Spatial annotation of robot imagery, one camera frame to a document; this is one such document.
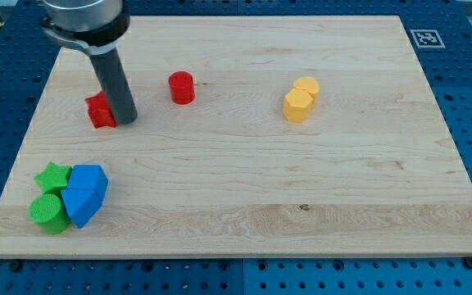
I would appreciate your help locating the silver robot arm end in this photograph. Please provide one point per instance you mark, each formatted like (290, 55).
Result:
(89, 26)

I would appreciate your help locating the wooden board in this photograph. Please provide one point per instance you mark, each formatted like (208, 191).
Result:
(372, 172)

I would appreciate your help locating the yellow hexagon block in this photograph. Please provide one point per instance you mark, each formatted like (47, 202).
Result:
(297, 105)

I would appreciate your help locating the red cylinder block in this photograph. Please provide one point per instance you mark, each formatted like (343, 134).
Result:
(181, 87)

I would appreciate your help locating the yellow cylinder block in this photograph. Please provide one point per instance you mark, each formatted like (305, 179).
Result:
(310, 85)

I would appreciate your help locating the red star block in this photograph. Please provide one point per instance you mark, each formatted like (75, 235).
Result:
(99, 111)

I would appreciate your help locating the blue hexagon block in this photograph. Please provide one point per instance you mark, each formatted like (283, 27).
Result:
(89, 177)

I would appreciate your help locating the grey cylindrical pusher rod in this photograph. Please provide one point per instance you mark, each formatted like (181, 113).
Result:
(111, 77)

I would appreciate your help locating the blue wedge block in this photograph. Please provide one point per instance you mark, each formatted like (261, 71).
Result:
(81, 204)

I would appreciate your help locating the green star block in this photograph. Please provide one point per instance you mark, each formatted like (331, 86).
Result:
(53, 179)

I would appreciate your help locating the green cylinder block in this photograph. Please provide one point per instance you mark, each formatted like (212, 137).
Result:
(49, 214)

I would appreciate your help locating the white fiducial marker tag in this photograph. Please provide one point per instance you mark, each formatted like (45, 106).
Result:
(427, 38)

